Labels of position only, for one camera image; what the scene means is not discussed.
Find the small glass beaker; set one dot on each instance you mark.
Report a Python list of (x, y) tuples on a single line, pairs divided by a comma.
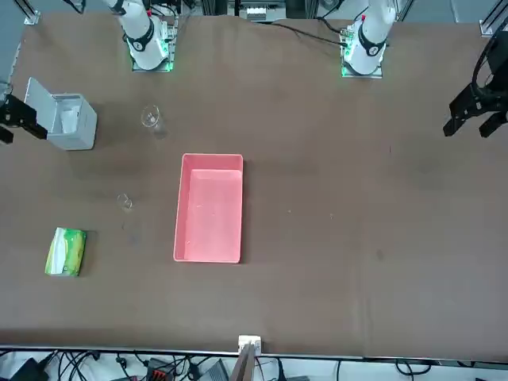
[(125, 202)]

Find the black device with red parts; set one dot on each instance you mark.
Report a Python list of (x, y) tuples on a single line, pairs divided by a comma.
[(160, 371)]

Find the white tissue sheet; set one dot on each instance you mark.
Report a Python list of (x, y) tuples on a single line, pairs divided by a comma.
[(69, 119)]

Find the white lidded trash bin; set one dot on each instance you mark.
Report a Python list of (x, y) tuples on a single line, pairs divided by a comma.
[(87, 127)]

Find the aluminium frame post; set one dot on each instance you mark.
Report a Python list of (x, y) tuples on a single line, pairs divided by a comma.
[(250, 343)]

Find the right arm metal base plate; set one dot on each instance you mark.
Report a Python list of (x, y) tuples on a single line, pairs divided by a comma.
[(168, 47)]

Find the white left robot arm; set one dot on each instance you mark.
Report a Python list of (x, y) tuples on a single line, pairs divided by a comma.
[(369, 43)]

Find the dark grey power box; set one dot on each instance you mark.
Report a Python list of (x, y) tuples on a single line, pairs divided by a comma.
[(216, 371)]

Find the large glass beaker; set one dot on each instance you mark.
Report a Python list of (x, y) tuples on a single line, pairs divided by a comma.
[(150, 117)]

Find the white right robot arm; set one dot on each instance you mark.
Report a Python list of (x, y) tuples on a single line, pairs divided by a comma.
[(145, 47)]

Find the white terminal block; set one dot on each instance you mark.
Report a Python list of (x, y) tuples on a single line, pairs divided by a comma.
[(256, 12)]

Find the aluminium corner profile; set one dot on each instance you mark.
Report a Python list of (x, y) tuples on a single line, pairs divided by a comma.
[(31, 16), (488, 25)]

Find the black power adapter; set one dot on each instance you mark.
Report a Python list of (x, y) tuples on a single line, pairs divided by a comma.
[(28, 371)]

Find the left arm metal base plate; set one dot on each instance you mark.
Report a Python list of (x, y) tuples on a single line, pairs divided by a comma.
[(344, 47)]

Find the pink plastic container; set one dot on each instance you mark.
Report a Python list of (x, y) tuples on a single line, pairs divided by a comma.
[(210, 218)]

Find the green tissue pack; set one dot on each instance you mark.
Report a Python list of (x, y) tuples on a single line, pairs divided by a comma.
[(65, 254)]

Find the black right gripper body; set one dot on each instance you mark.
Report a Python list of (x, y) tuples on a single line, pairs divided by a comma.
[(5, 111)]

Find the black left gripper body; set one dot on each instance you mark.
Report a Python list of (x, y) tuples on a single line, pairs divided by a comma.
[(500, 59)]

